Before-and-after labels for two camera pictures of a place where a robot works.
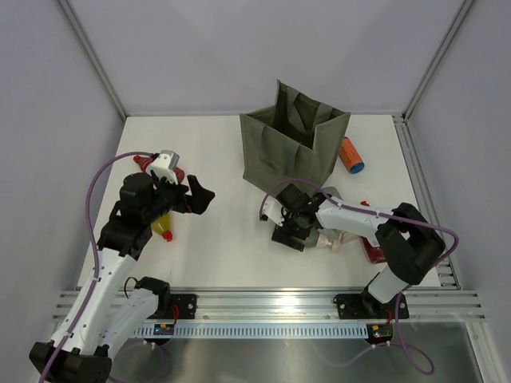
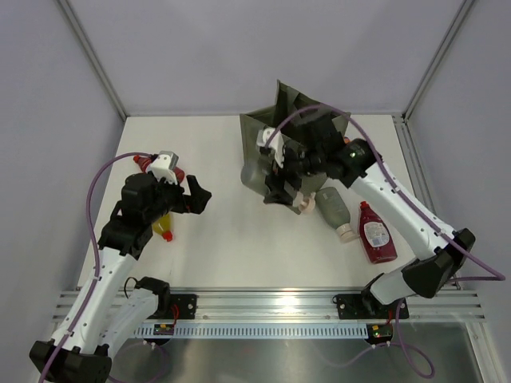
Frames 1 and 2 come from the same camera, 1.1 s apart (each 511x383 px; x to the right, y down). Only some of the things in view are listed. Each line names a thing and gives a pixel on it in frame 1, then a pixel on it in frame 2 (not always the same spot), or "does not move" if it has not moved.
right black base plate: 366,306 does not move
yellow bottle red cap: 163,227 does not move
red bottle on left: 144,162 does not move
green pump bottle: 314,238 → 254,168
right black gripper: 283,234 → 278,194
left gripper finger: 200,197 does not move
